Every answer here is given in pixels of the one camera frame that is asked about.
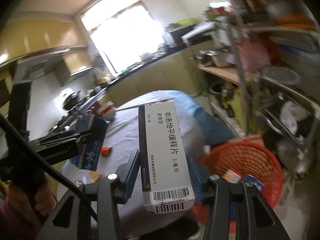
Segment wooden shelf board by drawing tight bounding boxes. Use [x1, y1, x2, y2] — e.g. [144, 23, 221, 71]
[197, 65, 242, 85]

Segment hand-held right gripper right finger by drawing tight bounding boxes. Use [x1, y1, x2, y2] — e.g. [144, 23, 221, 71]
[185, 152, 292, 240]

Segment large stainless steel pot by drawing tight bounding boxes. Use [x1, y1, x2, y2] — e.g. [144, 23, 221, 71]
[210, 50, 233, 68]

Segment microwave oven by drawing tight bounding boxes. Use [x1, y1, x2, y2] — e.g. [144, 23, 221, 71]
[162, 26, 198, 45]

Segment black cable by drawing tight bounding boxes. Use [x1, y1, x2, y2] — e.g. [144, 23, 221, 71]
[0, 114, 99, 222]

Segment black wok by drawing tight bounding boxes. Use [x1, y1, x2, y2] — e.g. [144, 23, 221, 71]
[62, 92, 80, 110]

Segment small stainless steel pot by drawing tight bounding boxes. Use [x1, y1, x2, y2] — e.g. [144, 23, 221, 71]
[199, 50, 212, 65]

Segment grey tablecloth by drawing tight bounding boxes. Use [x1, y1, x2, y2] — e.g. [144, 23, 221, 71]
[57, 91, 203, 230]

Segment blue tablecloth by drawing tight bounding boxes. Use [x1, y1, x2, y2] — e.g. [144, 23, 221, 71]
[175, 91, 235, 145]

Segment clear plastic container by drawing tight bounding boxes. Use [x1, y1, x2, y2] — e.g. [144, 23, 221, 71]
[262, 66, 302, 87]

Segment red-banded white bowl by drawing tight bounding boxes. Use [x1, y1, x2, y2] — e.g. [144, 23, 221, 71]
[104, 107, 116, 120]

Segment white medicine box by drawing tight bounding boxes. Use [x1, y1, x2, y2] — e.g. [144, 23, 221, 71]
[138, 102, 196, 214]

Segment green basin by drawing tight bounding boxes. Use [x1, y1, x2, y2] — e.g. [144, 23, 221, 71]
[177, 17, 198, 27]

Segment person's left hand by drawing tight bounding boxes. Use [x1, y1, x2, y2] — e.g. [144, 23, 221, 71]
[5, 172, 57, 230]

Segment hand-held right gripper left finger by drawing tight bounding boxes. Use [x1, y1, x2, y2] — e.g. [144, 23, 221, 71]
[45, 150, 140, 240]

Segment range hood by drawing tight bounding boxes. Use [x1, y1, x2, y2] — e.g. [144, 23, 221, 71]
[14, 55, 63, 80]

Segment yellow upper cabinets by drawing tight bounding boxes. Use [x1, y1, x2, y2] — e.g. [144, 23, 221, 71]
[0, 17, 88, 63]

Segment window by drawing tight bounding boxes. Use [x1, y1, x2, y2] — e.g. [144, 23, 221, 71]
[80, 0, 168, 75]

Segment steel tray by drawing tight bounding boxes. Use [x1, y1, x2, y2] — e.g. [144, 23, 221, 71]
[260, 100, 315, 143]

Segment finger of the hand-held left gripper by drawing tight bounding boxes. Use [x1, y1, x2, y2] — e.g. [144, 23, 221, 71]
[36, 137, 87, 167]
[26, 129, 83, 144]

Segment orange and white box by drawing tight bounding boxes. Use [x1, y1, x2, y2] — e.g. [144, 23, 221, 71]
[222, 169, 243, 184]

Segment orange plastic basket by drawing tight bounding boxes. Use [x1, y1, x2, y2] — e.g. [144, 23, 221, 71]
[199, 140, 284, 228]

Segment long wooden stick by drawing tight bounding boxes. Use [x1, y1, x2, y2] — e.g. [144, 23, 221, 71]
[115, 104, 140, 112]

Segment gas stove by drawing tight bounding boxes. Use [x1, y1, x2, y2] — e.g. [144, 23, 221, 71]
[47, 100, 100, 133]

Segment pink plastic bag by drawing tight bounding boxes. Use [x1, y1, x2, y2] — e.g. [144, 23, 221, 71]
[240, 35, 273, 65]

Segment cooking oil jug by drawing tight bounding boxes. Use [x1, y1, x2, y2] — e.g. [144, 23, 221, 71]
[220, 81, 235, 110]

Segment metal storage rack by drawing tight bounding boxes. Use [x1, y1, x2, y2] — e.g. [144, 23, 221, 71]
[182, 0, 320, 180]

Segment person's left forearm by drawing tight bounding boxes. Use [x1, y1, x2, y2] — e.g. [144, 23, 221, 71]
[0, 197, 33, 240]

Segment yellow fruit peel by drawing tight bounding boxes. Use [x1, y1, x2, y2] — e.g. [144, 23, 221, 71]
[89, 171, 102, 183]

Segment white plastic bag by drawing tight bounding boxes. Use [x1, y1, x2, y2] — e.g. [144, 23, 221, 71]
[280, 101, 310, 135]

